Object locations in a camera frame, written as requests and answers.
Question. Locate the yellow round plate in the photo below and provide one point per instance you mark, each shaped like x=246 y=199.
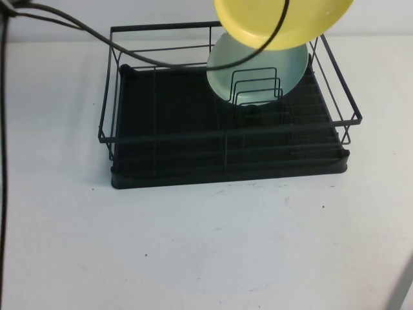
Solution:
x=309 y=22

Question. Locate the pale green round plate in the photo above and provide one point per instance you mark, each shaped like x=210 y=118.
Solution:
x=284 y=66

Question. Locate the black round tray knob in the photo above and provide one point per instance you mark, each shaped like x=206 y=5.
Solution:
x=253 y=110

